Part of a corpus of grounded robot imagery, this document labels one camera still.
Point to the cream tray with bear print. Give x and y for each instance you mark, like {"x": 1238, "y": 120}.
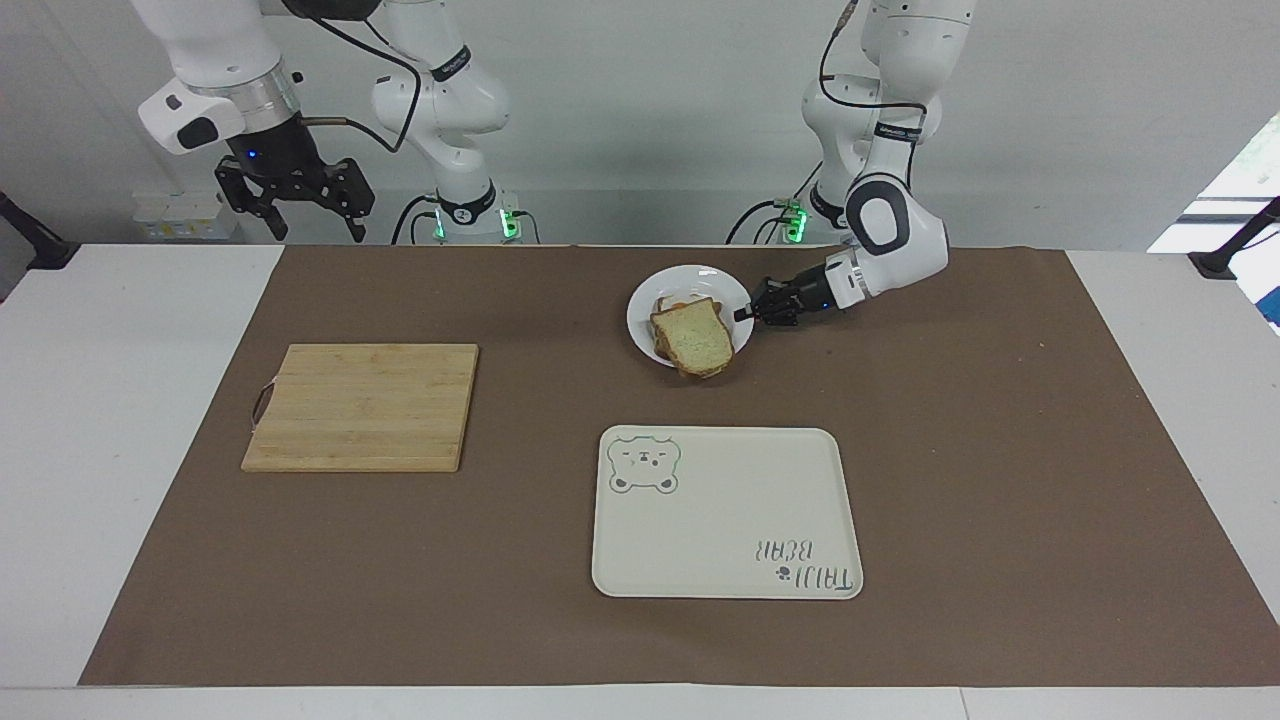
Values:
{"x": 725, "y": 515}

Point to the sandwich base with filling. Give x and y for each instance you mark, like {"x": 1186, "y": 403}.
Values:
{"x": 664, "y": 306}

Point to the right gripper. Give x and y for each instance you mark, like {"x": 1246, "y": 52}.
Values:
{"x": 275, "y": 155}

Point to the white storage box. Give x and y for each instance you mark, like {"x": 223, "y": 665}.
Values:
{"x": 185, "y": 215}

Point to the white round plate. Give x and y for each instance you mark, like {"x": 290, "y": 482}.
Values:
{"x": 700, "y": 282}

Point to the wooden cutting board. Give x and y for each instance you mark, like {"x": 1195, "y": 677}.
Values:
{"x": 365, "y": 405}

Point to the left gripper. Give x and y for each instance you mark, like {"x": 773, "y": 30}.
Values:
{"x": 818, "y": 292}

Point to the toasted bread slice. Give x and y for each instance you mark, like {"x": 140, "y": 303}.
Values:
{"x": 695, "y": 338}

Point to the black stand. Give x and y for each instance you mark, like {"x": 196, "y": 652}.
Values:
{"x": 40, "y": 245}
{"x": 1235, "y": 245}

